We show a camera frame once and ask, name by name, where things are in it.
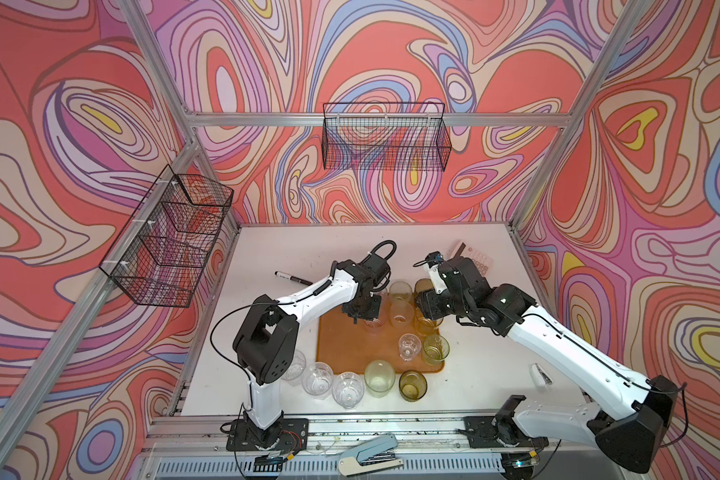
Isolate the yellow faceted glass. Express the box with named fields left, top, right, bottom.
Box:
left=413, top=316, right=443, bottom=338

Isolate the pink ribbed glass top row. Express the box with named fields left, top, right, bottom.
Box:
left=363, top=318, right=387, bottom=335

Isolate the pink textured glass front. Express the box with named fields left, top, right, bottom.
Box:
left=389, top=298, right=415, bottom=329

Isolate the pale green textured glass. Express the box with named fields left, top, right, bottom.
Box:
left=388, top=280, right=413, bottom=302

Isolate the bright green faceted glass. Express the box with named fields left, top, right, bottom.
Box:
left=421, top=334, right=450, bottom=366

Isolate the small clear glass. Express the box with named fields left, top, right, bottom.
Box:
left=398, top=333, right=422, bottom=362

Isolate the pale green glass front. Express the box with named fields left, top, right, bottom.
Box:
left=363, top=359, right=396, bottom=398

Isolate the olive brown textured glass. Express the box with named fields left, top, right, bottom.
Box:
left=414, top=278, right=434, bottom=295

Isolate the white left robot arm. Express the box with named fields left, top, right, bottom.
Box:
left=232, top=254, right=391, bottom=432

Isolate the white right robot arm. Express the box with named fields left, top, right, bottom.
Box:
left=415, top=284, right=679, bottom=474

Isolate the orange brown plastic tray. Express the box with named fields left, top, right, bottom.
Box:
left=316, top=295, right=445, bottom=374

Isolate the pink calculator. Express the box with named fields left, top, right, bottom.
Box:
left=449, top=240, right=494, bottom=276

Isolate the olive glass front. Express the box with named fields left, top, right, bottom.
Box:
left=398, top=370, right=428, bottom=402

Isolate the clear glass front far left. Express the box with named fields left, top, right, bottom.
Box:
left=281, top=349, right=307, bottom=385

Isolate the black and white marker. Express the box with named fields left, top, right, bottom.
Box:
left=274, top=270, right=314, bottom=286

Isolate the blue grey stapler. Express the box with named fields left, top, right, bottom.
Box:
left=337, top=434, right=404, bottom=477

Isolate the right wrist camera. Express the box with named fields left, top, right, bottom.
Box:
left=424, top=251, right=484, bottom=294

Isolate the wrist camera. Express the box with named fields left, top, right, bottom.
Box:
left=424, top=251, right=484, bottom=294
left=361, top=239, right=397, bottom=293

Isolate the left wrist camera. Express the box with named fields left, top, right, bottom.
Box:
left=361, top=239, right=397, bottom=293

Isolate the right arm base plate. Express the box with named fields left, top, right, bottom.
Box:
left=458, top=416, right=549, bottom=450

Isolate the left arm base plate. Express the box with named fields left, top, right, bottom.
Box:
left=219, top=415, right=310, bottom=460

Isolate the black wire basket back wall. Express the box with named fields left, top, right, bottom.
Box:
left=321, top=100, right=452, bottom=172

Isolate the black wire basket wall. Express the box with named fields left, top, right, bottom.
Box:
left=99, top=166, right=234, bottom=308
left=321, top=100, right=452, bottom=172

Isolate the black wire basket left wall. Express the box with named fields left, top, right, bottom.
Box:
left=99, top=166, right=234, bottom=308

